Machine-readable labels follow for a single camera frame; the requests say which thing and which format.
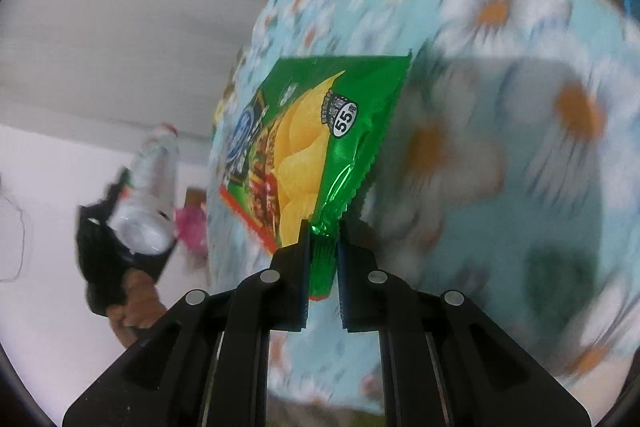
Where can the green chip bag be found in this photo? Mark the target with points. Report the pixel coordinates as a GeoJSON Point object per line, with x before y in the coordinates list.
{"type": "Point", "coordinates": [310, 147]}

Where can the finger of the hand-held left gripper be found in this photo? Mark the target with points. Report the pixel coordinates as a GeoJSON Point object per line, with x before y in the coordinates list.
{"type": "Point", "coordinates": [120, 189]}

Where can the person's left hand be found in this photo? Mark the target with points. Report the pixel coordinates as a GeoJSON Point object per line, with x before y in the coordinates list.
{"type": "Point", "coordinates": [137, 302]}

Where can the small brown cardboard box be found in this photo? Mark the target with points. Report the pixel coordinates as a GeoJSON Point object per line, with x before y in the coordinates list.
{"type": "Point", "coordinates": [196, 198]}

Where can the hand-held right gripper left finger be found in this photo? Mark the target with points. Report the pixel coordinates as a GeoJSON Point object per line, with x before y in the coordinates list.
{"type": "Point", "coordinates": [304, 272]}

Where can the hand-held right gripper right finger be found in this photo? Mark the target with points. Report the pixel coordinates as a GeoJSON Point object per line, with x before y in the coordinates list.
{"type": "Point", "coordinates": [343, 279]}

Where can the floral blue tablecloth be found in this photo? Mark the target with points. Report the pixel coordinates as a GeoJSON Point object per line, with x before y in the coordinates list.
{"type": "Point", "coordinates": [500, 157]}

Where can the clear plastic bottle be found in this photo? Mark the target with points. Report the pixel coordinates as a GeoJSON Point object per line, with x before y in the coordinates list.
{"type": "Point", "coordinates": [150, 192]}

